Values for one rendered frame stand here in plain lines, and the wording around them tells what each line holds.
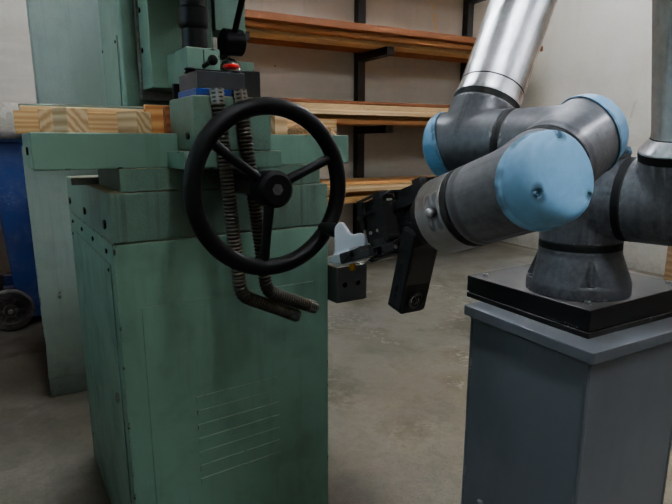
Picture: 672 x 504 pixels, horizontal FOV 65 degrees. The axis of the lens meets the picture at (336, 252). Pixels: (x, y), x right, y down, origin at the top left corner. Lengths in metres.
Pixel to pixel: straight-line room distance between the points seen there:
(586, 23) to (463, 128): 3.94
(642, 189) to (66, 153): 0.94
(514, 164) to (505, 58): 0.25
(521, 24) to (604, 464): 0.77
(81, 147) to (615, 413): 1.02
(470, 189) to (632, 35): 3.87
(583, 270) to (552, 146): 0.55
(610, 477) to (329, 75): 3.28
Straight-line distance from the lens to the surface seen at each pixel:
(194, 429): 1.15
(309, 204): 1.13
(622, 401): 1.11
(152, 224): 1.01
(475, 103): 0.71
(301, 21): 3.31
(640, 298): 1.13
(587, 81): 4.52
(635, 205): 1.01
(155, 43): 1.28
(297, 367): 1.20
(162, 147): 1.00
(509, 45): 0.76
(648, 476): 1.28
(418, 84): 4.37
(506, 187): 0.52
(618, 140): 0.65
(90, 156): 0.98
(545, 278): 1.08
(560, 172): 0.53
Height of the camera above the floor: 0.88
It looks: 12 degrees down
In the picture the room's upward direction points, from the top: straight up
